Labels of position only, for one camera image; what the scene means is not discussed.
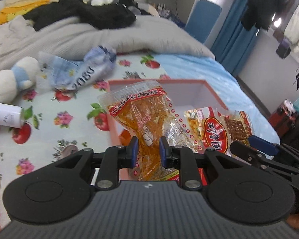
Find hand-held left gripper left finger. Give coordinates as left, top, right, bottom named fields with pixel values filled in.
left=53, top=136, right=139, bottom=190

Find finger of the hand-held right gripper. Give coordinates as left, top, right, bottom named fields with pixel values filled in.
left=248, top=135, right=281, bottom=156
left=229, top=141, right=268, bottom=167

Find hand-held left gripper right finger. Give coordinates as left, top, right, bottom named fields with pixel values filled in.
left=159, top=136, right=242, bottom=191

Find orange cracker packet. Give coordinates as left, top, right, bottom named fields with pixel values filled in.
left=224, top=110, right=255, bottom=146

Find orange translucent snack packet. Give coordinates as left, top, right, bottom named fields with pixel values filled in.
left=97, top=80, right=192, bottom=182

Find pink cardboard box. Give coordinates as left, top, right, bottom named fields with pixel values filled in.
left=107, top=79, right=231, bottom=155

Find red suitcase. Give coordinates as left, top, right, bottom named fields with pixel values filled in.
left=269, top=100, right=299, bottom=137

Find red oval label snack packet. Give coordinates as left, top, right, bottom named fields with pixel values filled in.
left=184, top=107, right=231, bottom=155

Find light blue bed sheet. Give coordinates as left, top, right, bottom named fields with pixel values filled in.
left=154, top=53, right=281, bottom=145

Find dark hanging bag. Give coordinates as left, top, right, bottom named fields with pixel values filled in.
left=275, top=41, right=292, bottom=60

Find crumpled blue white plastic bag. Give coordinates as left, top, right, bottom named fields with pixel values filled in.
left=53, top=45, right=117, bottom=91

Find blue curtain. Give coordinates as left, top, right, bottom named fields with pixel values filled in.
left=210, top=0, right=260, bottom=76

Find clear bag with blue contents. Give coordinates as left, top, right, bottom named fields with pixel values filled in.
left=38, top=51, right=78, bottom=87

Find grey duvet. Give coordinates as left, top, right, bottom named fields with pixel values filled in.
left=0, top=15, right=216, bottom=70

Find white spray can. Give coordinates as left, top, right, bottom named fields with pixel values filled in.
left=0, top=101, right=24, bottom=129

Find black clothing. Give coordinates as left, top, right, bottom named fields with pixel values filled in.
left=22, top=0, right=137, bottom=31

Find blue chair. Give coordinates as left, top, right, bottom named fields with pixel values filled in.
left=185, top=0, right=222, bottom=44

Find patterned cloth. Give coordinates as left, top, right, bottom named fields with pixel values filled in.
left=156, top=3, right=172, bottom=18

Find dark hanging clothes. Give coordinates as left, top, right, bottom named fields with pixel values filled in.
left=240, top=0, right=299, bottom=31

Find white and blue plush toy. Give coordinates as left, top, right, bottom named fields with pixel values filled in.
left=0, top=56, right=40, bottom=102

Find dark grey clothing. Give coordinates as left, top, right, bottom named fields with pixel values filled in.
left=117, top=0, right=152, bottom=15

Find yellow cloth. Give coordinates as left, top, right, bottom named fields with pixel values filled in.
left=0, top=0, right=51, bottom=29

